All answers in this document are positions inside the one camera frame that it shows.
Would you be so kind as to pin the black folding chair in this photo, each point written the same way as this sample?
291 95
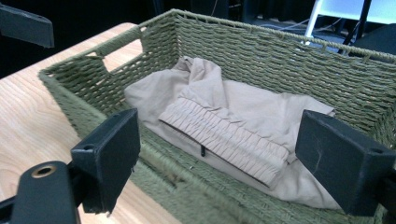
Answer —
379 39

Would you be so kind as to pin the green woven basket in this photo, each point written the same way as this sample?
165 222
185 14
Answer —
280 59

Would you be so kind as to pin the beige pants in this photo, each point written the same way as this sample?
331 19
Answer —
249 105

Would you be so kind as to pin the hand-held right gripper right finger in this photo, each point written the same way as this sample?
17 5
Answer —
339 161

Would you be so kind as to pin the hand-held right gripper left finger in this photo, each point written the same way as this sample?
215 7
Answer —
109 161

